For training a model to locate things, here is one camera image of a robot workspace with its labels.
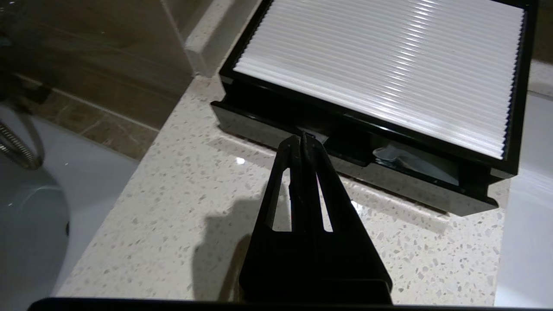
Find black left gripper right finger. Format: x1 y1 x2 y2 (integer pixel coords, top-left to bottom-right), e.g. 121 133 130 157
302 132 393 303

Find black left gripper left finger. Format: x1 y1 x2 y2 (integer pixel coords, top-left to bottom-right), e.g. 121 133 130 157
239 135 311 303

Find black box with white lid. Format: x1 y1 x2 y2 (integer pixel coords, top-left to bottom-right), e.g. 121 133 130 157
218 0 539 178

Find small white sachets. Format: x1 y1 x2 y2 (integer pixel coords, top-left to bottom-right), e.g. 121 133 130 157
372 144 461 187

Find metal shower hose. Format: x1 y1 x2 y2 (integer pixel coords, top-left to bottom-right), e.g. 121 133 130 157
0 120 44 170

